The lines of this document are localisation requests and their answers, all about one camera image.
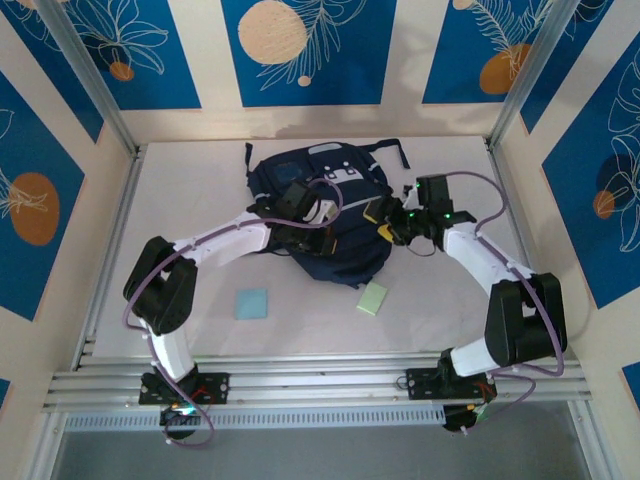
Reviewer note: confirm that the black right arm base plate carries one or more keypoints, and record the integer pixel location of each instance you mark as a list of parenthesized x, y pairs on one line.
[(422, 382)]

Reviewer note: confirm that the blue sticky note pad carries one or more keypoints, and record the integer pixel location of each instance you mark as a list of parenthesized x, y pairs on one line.
[(252, 304)]

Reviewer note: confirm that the aluminium mounting rail beam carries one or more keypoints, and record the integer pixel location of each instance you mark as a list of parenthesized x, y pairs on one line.
[(320, 380)]

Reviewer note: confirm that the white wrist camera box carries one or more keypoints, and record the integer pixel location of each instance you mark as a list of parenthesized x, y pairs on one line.
[(410, 195), (322, 211)]

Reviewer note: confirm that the black controller board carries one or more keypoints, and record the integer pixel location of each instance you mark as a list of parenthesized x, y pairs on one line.
[(180, 414), (467, 417)]

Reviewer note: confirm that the green sticky note pad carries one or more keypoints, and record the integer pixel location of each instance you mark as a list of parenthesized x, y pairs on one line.
[(372, 299)]

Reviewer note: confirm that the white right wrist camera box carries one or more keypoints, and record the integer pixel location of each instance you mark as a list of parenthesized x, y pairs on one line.
[(410, 195)]

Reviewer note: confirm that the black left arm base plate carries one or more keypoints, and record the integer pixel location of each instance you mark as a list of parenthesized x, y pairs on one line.
[(215, 387)]

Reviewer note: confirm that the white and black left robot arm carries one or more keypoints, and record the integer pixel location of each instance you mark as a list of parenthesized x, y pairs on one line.
[(225, 242)]

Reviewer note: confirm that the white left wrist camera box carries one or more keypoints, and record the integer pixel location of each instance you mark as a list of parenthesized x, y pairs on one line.
[(322, 211)]

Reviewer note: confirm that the aluminium table side rail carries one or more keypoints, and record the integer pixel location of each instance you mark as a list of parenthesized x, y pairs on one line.
[(521, 235), (122, 215)]

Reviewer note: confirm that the navy blue backpack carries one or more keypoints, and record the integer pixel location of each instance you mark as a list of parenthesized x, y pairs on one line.
[(350, 250)]

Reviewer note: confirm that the aluminium frame post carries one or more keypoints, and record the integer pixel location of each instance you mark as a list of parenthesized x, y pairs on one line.
[(530, 75), (95, 85)]

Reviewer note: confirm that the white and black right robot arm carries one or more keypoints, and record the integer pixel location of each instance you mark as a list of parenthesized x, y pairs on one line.
[(470, 255)]

